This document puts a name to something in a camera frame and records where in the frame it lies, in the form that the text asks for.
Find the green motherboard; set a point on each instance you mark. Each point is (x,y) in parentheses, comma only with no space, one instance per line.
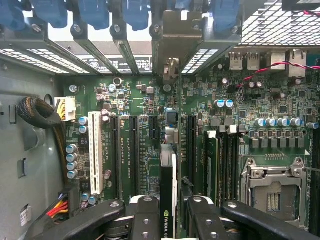
(145,155)

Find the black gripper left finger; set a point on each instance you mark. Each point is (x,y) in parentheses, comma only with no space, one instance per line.
(146,225)

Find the black open PC case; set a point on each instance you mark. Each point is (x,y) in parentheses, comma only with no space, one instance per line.
(30,155)

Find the short black expansion slot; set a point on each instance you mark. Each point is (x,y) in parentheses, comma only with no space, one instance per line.
(153,127)

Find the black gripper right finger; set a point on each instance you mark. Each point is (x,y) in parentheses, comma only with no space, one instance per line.
(205,225)

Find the long black expansion slot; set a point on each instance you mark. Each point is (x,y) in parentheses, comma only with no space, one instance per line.
(115,155)
(133,155)
(192,155)

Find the CPU socket locking lever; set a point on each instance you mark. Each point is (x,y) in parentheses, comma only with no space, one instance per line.
(311,170)

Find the white power connector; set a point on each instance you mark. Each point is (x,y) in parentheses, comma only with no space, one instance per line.
(67,108)

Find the metal CPU socket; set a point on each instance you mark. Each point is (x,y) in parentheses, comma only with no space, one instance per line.
(275,190)

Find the white expansion slot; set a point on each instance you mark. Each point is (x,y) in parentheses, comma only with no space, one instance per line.
(95,150)

